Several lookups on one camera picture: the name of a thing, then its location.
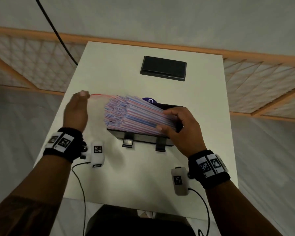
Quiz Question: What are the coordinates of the black open straw box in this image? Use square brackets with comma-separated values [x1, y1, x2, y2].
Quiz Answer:
[106, 103, 185, 153]

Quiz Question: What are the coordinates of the person's black clothing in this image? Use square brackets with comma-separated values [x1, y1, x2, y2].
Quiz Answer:
[85, 205, 196, 236]

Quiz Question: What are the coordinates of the wooden lattice railing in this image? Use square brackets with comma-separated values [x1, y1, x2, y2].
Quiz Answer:
[0, 26, 295, 124]

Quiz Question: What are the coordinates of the thin black right camera cable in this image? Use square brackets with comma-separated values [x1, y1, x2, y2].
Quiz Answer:
[188, 188, 210, 236]

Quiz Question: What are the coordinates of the black right wristband with markers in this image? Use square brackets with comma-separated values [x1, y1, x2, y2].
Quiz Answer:
[188, 149, 231, 190]

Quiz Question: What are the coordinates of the thin black camera cable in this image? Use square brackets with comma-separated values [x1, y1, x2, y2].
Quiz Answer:
[188, 188, 210, 236]
[71, 162, 92, 236]

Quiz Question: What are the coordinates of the black left wristband with markers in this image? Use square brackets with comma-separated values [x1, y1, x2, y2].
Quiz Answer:
[43, 127, 87, 163]

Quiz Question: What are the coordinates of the black wristband with markers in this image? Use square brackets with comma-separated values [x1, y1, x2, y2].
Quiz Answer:
[188, 149, 231, 190]
[43, 127, 87, 163]

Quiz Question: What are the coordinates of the person's left forearm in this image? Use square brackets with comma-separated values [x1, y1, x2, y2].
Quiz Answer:
[0, 155, 72, 236]

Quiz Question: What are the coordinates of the thin black left camera cable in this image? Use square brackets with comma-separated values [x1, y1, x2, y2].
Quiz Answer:
[71, 162, 92, 236]

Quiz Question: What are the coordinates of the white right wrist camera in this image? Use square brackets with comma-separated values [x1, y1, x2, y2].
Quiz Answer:
[171, 167, 189, 196]

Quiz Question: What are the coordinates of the person's right hand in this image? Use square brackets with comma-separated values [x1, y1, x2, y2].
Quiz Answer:
[157, 107, 207, 159]

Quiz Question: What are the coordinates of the bundle of striped drinking straws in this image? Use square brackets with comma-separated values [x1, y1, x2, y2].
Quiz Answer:
[104, 95, 177, 136]

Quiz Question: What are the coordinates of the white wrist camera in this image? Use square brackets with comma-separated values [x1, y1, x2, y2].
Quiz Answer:
[90, 141, 105, 168]
[171, 167, 189, 196]

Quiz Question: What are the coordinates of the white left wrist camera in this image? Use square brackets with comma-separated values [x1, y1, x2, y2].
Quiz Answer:
[90, 141, 105, 168]

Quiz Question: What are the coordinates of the person's left hand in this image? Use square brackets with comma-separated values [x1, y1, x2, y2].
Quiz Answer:
[63, 90, 90, 132]

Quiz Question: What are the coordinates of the thick black hanging cable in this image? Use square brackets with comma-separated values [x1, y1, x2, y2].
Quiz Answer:
[34, 0, 79, 66]

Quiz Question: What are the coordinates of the black flat box lid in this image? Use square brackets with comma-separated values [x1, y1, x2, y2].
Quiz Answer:
[140, 56, 187, 82]

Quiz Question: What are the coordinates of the person's right forearm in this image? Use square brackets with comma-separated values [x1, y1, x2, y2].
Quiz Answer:
[205, 180, 284, 236]

